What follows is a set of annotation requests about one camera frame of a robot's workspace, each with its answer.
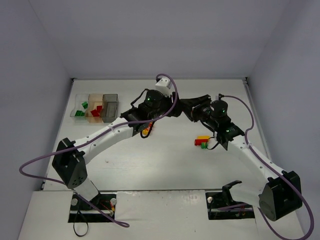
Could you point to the small red lego brick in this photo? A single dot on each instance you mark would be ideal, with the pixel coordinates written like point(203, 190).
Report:
point(99, 108)

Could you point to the yellow long lego brick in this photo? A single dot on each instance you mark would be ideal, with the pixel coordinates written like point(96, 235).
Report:
point(203, 137)

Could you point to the red flower print lego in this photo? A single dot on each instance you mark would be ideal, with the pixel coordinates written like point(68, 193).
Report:
point(95, 113)

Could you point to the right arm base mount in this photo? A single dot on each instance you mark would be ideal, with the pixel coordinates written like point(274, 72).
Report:
point(221, 206)

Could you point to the green number two lego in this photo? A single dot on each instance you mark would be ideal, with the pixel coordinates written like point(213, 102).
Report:
point(204, 145)

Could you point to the small green lego brick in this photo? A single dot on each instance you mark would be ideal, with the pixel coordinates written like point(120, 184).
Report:
point(84, 104)

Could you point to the green lego in container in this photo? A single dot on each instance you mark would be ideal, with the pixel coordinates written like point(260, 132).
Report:
point(79, 113)

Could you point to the clear plastic container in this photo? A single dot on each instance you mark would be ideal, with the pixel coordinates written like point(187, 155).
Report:
point(79, 99)

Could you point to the grey plastic container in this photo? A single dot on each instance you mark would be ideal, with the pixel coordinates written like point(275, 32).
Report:
point(109, 112)

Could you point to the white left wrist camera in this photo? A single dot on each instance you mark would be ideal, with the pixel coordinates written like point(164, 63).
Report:
point(164, 86)

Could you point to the yellow butterfly print lego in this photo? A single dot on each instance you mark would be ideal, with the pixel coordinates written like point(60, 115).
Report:
point(146, 130)

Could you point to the red long lego brick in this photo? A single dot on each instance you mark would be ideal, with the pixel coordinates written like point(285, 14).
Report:
point(199, 141)

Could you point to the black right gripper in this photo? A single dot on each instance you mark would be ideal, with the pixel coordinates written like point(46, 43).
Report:
point(196, 110)

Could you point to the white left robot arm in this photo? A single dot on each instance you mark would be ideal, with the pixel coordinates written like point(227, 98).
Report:
point(73, 156)

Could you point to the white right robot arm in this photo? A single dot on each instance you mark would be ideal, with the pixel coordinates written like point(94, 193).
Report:
point(277, 193)

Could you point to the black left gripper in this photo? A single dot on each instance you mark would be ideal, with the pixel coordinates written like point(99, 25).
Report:
point(172, 107)

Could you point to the tan plastic container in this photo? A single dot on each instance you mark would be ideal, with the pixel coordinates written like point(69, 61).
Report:
point(94, 100)

